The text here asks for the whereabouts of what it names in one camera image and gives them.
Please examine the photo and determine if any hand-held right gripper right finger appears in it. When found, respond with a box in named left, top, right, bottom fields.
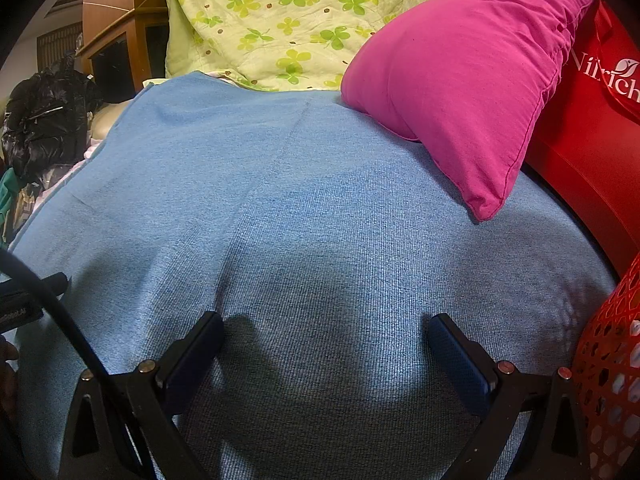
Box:
left=429, top=313, right=591, bottom=480

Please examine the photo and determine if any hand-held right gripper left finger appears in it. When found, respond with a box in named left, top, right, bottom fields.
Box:
left=59, top=311, right=226, bottom=480

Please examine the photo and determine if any red mesh basket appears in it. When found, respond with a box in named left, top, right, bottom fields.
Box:
left=570, top=252, right=640, bottom=480

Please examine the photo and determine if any patterned brown cloth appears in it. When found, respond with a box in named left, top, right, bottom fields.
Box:
left=10, top=180, right=43, bottom=241

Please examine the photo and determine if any teal cloth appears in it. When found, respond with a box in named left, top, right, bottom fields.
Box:
left=0, top=167, right=18, bottom=221

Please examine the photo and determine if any white bed sheet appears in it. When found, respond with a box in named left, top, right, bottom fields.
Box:
left=30, top=135, right=108, bottom=211

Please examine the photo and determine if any black plastic bag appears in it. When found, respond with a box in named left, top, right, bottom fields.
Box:
left=0, top=57, right=103, bottom=181

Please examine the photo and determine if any blue blanket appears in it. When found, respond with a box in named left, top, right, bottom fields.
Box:
left=7, top=71, right=618, bottom=480

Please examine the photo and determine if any cream pillow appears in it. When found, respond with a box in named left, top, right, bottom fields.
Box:
left=90, top=100, right=136, bottom=138

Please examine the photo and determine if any red shopping bag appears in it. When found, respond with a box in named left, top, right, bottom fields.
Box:
left=522, top=0, right=640, bottom=281

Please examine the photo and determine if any dark wooden lattice window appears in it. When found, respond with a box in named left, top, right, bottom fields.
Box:
left=37, top=22, right=83, bottom=73

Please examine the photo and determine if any pink pillow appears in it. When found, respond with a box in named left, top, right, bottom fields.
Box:
left=340, top=0, right=598, bottom=223

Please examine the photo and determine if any wooden cabinet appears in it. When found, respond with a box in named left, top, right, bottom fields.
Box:
left=80, top=0, right=171, bottom=93

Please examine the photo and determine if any green floral quilt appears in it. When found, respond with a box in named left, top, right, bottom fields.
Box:
left=162, top=0, right=481, bottom=93

